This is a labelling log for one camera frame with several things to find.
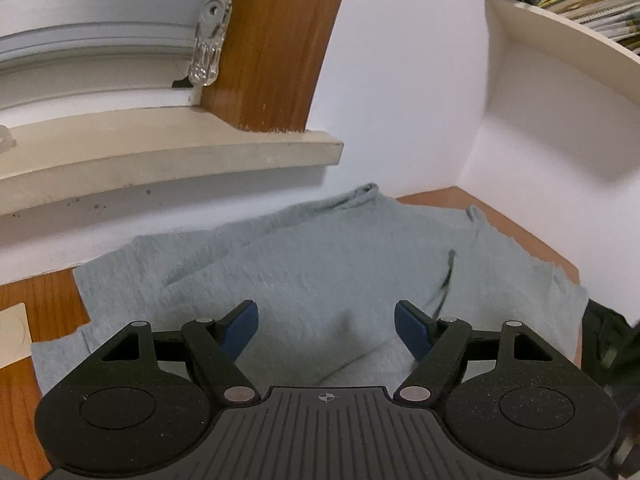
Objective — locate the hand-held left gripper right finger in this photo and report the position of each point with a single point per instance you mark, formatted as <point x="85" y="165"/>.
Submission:
<point x="412" y="327"/>

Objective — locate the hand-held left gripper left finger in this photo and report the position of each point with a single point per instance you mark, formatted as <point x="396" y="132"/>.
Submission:
<point x="240" y="327"/>

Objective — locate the grey sweatshirt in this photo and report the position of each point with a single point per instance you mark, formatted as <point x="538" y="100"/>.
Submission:
<point x="325" y="260"/>

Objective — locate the beige window sill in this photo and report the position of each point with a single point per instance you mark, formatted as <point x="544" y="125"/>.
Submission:
<point x="150" y="155"/>

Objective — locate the black bag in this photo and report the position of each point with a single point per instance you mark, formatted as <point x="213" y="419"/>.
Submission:
<point x="607" y="340"/>

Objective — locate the beige coaster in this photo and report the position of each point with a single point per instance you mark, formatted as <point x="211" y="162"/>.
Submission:
<point x="12" y="335"/>

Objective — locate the white window blind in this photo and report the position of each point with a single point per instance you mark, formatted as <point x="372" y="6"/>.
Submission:
<point x="100" y="10"/>

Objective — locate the wooden window frame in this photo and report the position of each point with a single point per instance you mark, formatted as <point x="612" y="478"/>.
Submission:
<point x="280" y="45"/>

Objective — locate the white wall shelf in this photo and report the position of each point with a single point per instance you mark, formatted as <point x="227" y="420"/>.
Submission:
<point x="550" y="40"/>

